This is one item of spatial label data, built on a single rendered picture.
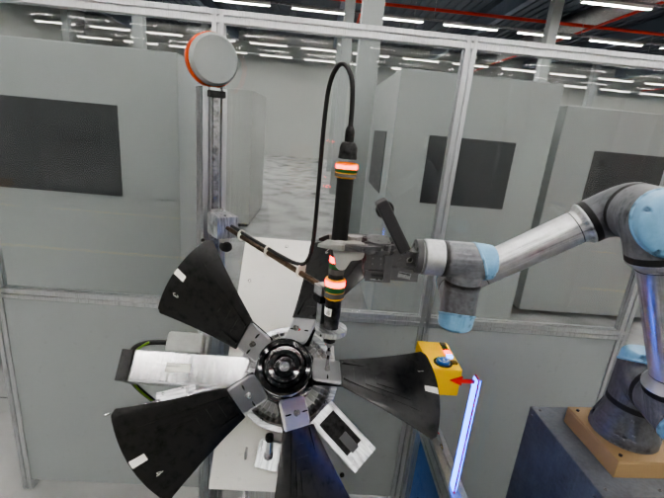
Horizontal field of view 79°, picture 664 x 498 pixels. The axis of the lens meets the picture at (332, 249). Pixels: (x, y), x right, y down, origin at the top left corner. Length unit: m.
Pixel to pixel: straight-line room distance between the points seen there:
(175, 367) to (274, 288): 0.35
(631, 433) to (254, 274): 1.04
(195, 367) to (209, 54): 0.91
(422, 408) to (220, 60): 1.13
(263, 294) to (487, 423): 1.28
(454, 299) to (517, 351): 1.09
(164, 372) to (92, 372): 0.96
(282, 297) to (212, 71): 0.72
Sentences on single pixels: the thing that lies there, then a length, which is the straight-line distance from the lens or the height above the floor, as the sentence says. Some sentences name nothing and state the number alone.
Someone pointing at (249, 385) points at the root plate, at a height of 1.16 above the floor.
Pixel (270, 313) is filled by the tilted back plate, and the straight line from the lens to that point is 1.21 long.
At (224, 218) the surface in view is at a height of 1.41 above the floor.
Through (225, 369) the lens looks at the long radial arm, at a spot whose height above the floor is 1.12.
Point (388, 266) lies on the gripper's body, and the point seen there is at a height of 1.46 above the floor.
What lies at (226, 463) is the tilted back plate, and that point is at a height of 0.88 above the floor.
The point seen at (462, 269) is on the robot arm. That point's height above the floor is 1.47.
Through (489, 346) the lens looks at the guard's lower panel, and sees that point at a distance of 1.89.
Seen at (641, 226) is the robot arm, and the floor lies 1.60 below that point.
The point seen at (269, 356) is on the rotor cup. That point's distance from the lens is 0.91.
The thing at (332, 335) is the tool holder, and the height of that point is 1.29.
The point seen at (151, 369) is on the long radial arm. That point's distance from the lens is 1.12.
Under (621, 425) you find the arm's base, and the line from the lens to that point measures 1.25.
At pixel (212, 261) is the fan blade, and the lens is 0.98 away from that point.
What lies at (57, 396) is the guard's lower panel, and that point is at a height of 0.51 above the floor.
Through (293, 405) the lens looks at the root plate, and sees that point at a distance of 0.95.
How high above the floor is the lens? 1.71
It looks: 17 degrees down
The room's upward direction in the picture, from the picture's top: 5 degrees clockwise
